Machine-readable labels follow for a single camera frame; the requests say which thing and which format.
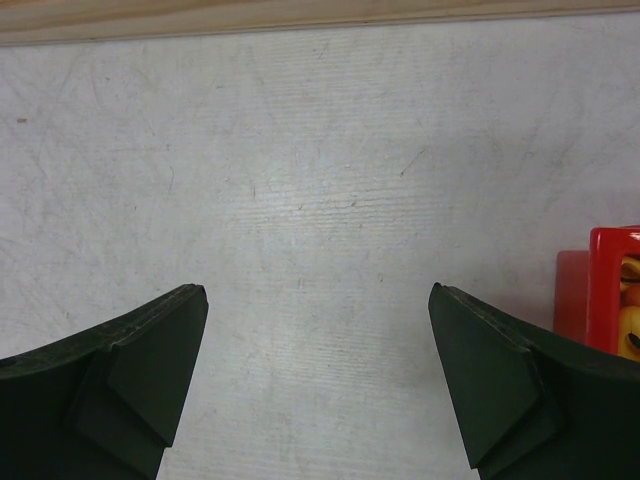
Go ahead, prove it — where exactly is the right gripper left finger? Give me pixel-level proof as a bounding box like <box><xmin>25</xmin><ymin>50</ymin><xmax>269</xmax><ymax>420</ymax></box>
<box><xmin>1</xmin><ymin>284</ymin><xmax>208</xmax><ymax>479</ymax></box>

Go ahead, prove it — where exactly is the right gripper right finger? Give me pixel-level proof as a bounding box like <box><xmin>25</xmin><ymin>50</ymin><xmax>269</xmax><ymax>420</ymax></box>
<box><xmin>428</xmin><ymin>284</ymin><xmax>639</xmax><ymax>479</ymax></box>

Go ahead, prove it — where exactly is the red plastic clip bin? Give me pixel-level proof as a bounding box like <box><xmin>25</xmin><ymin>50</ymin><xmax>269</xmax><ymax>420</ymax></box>
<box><xmin>553</xmin><ymin>225</ymin><xmax>639</xmax><ymax>362</ymax></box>

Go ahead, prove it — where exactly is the wooden clothes rack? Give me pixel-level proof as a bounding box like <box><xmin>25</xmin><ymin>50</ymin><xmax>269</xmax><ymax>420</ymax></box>
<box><xmin>1</xmin><ymin>0</ymin><xmax>639</xmax><ymax>46</ymax></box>

